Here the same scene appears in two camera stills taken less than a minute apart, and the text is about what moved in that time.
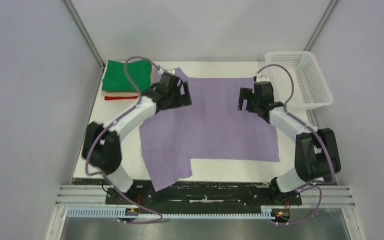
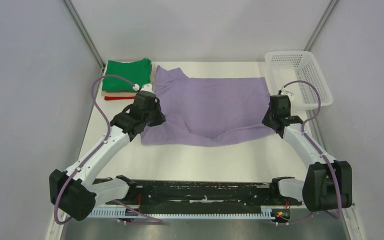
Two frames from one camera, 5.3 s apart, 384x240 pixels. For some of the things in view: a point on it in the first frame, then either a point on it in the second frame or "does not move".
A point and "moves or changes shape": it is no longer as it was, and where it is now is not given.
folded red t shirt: x=120 y=97 does not move
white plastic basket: x=311 y=88 does not move
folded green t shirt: x=115 y=78 does not move
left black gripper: x=182 y=100 to x=161 y=118
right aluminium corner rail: x=330 y=9 does not move
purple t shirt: x=211 y=128 moves or changes shape
